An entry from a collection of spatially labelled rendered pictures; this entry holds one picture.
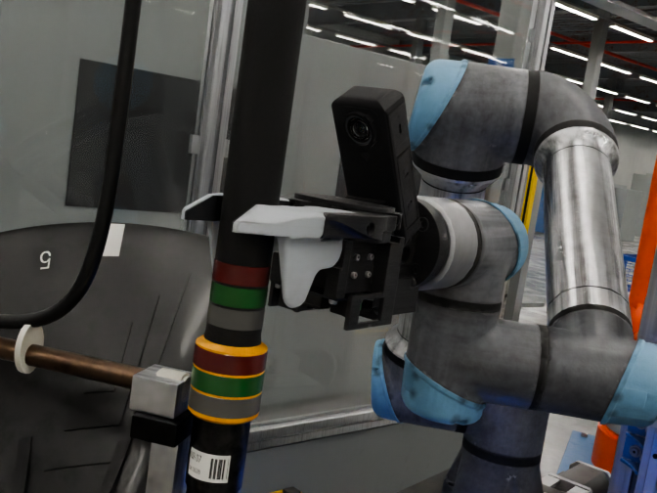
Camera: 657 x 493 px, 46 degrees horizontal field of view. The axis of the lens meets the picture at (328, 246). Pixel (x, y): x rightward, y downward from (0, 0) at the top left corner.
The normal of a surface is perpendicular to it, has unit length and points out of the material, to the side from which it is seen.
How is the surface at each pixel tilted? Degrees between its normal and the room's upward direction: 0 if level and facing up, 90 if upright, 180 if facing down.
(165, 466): 90
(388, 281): 90
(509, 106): 84
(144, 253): 45
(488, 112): 94
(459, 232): 62
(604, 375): 72
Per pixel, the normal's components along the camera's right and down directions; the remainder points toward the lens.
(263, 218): 0.34, -0.62
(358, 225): 0.60, 0.19
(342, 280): 0.78, 0.19
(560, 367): -0.07, -0.24
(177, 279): 0.11, -0.62
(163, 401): -0.23, 0.09
